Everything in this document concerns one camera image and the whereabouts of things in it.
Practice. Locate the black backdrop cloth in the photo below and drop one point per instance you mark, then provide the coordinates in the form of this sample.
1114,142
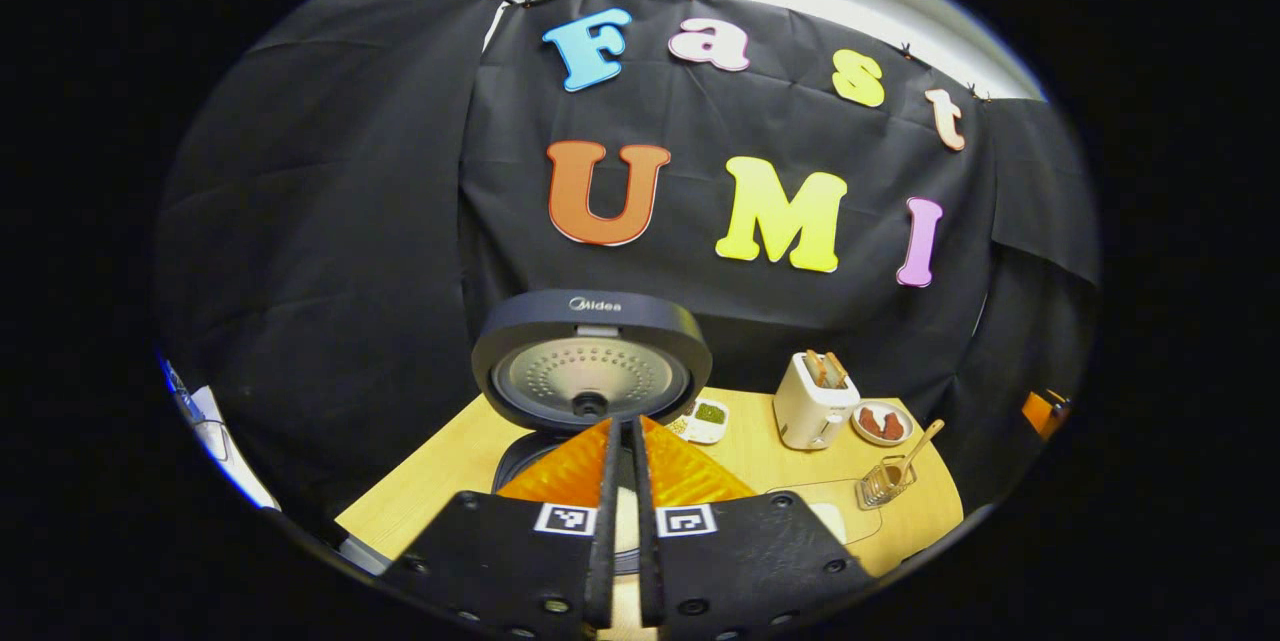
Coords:
330,271

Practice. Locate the white divided bean dish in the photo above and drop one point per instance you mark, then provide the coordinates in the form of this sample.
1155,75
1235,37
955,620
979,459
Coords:
708,416

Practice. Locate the toast slice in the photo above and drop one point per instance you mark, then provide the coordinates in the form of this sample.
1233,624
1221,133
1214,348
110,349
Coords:
837,371
815,368

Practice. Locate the white side desk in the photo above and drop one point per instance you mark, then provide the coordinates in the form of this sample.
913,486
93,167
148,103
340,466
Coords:
240,466

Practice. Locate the white toaster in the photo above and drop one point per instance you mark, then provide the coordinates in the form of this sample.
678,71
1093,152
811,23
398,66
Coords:
805,411

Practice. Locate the dark grey rice cooker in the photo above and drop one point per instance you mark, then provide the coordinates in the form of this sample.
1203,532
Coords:
590,321

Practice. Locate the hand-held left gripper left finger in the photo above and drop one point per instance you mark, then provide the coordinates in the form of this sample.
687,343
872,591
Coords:
605,561

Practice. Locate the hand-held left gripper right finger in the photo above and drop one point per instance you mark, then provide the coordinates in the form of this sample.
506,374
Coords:
650,571

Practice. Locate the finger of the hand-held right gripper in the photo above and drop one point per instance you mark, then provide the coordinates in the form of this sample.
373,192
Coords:
1038,413

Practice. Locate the computer monitor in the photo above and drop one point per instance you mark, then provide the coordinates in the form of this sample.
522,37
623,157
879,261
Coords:
175,381

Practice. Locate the red meat piece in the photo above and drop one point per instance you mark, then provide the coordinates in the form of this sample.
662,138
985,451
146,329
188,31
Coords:
870,421
893,426

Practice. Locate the clear lid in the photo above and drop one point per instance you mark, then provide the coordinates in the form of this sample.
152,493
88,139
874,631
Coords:
860,521

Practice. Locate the small white plate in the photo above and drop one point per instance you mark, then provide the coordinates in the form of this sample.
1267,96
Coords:
880,441

